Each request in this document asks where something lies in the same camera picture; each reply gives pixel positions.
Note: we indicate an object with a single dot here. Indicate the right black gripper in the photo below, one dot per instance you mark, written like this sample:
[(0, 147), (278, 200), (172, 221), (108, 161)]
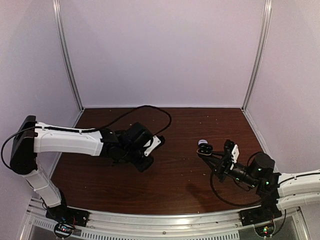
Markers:
[(223, 166)]

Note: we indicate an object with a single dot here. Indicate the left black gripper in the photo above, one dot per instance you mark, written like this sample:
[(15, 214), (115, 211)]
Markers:
[(141, 167)]

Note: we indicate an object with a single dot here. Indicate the black earbud charging case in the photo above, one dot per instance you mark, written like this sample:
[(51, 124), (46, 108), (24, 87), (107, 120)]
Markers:
[(205, 149)]

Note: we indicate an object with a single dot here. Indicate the lilac earbud charging case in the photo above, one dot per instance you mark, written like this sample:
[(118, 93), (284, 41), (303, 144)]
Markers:
[(202, 141)]

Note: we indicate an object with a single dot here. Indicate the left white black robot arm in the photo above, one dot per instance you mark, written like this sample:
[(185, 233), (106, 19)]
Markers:
[(134, 145)]

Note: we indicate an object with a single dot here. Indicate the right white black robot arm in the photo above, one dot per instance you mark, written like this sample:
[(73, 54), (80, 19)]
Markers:
[(277, 191)]

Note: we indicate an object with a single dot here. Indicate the right circuit board with leds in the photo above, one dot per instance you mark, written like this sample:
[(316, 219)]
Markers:
[(264, 230)]

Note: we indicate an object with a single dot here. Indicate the circuit board with leds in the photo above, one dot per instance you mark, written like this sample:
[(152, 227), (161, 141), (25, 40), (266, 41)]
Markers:
[(62, 230), (264, 230)]

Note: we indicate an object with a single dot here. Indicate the left circuit board with leds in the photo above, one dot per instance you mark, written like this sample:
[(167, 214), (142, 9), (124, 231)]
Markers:
[(62, 230)]

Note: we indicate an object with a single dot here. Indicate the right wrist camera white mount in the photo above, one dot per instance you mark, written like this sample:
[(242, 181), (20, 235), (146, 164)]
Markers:
[(232, 149)]

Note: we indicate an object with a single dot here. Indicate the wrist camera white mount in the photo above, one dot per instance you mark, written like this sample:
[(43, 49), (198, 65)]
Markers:
[(232, 149), (153, 144)]

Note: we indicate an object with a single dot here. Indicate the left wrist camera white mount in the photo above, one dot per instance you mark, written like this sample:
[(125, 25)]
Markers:
[(153, 144)]

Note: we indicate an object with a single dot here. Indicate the aluminium front rail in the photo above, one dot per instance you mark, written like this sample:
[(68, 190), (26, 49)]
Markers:
[(100, 225)]

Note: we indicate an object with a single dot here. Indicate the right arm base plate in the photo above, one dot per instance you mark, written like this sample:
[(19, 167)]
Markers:
[(258, 215)]

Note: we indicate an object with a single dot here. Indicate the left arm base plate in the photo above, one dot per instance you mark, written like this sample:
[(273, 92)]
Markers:
[(74, 217)]

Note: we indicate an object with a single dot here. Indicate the right aluminium frame post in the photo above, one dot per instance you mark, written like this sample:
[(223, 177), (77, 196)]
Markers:
[(264, 31)]

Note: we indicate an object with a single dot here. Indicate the aluminium frame post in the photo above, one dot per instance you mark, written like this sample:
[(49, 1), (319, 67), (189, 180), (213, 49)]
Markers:
[(264, 31), (65, 53)]

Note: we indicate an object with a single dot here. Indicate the left aluminium frame post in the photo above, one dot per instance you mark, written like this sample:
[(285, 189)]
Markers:
[(65, 53)]

